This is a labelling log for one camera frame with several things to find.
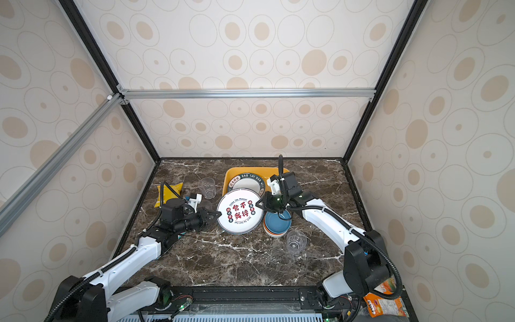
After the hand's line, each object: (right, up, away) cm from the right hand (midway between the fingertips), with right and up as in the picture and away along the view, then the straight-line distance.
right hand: (257, 204), depth 81 cm
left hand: (-12, -3, -4) cm, 13 cm away
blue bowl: (+8, -9, +5) cm, 13 cm away
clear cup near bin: (-27, +7, +22) cm, 35 cm away
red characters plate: (-7, -4, -2) cm, 8 cm away
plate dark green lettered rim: (-6, +9, +25) cm, 27 cm away
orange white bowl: (+6, -13, +2) cm, 14 cm away
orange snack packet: (+42, -34, -11) cm, 55 cm away
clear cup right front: (+17, -17, +6) cm, 25 cm away
